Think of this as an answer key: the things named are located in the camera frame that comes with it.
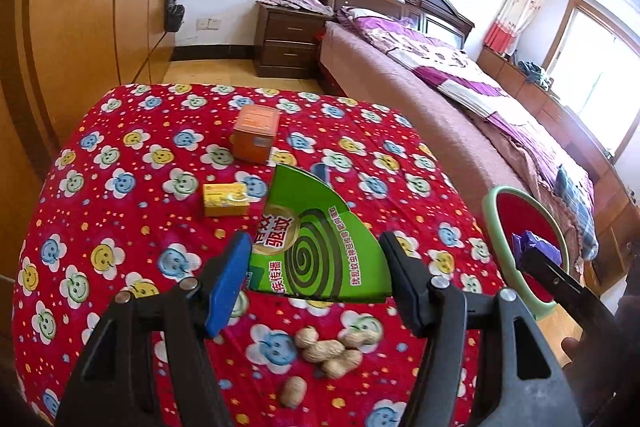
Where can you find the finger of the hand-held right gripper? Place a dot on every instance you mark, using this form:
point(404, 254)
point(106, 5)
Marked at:
point(550, 274)

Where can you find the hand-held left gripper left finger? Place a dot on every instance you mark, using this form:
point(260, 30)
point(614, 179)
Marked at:
point(230, 287)

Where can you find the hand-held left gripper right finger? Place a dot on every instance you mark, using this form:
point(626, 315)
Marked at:
point(405, 287)

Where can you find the purple wrapper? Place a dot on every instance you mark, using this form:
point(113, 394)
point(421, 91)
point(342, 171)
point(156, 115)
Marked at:
point(537, 247)

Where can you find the red bin with green rim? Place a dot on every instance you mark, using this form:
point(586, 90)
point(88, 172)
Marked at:
point(530, 217)

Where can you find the peanut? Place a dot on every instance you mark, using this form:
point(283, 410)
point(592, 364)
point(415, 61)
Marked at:
point(360, 339)
point(342, 363)
point(306, 337)
point(322, 351)
point(292, 391)

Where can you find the small yellow box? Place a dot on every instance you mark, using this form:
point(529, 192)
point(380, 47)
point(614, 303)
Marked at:
point(225, 199)

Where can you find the green spiral printed box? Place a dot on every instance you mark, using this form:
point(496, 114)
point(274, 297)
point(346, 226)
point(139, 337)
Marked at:
point(320, 227)

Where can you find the orange box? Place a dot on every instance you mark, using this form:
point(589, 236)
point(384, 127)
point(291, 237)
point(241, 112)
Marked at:
point(255, 134)

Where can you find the person's right hand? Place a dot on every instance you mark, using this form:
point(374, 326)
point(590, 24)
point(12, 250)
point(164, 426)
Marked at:
point(575, 352)

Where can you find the blue plaid cloth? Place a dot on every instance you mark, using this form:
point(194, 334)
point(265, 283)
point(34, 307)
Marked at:
point(575, 207)

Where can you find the red flower printed blanket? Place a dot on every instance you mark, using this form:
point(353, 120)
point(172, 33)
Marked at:
point(150, 187)

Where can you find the low wooden cabinet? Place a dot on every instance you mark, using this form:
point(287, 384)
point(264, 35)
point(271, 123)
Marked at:
point(550, 107)

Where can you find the bed with pink sheet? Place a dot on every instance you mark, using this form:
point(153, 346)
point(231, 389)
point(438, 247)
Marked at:
point(400, 92)

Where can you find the pile of dark clothes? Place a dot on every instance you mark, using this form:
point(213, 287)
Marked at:
point(535, 74)

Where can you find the window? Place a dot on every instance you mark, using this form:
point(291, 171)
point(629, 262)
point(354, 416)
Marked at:
point(600, 67)

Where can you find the purple and white quilt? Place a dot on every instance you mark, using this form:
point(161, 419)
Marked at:
point(460, 77)

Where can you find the dark wooden nightstand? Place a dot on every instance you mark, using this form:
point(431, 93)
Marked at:
point(287, 42)

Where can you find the floral curtain with red hem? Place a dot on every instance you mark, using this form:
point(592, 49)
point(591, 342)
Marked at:
point(520, 12)

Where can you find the black hanging bag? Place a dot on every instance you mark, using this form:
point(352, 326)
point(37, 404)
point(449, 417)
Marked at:
point(174, 18)

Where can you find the pale pillow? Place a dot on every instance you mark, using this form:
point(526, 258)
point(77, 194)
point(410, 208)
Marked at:
point(362, 14)

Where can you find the pink patterned clothes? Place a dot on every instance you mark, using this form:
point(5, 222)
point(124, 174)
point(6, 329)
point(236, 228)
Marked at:
point(297, 1)

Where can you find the light wooden wardrobe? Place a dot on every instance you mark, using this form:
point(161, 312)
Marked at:
point(90, 7)

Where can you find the wall socket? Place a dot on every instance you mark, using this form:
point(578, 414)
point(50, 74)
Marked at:
point(208, 24)

